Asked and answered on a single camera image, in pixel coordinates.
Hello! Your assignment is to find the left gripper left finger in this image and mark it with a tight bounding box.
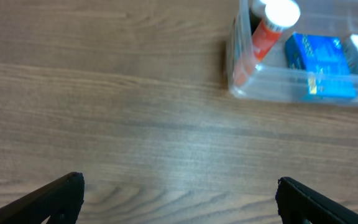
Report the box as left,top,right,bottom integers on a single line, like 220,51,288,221
0,172,85,224

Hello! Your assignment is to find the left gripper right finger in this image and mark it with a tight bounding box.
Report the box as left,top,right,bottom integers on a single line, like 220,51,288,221
275,177,358,224

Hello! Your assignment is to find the blue box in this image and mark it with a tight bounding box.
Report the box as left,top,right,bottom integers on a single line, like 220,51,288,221
285,33,357,101

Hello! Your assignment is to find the white medicine box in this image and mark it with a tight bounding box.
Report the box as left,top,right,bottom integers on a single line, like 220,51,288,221
342,34,358,75

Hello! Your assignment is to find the orange tube white cap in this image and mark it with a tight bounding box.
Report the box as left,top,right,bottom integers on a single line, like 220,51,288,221
233,0,301,86

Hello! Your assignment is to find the black tube white cap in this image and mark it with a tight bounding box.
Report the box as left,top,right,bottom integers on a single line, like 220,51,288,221
249,0,268,34

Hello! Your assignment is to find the clear plastic container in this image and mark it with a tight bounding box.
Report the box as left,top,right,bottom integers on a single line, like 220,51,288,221
226,1,358,106

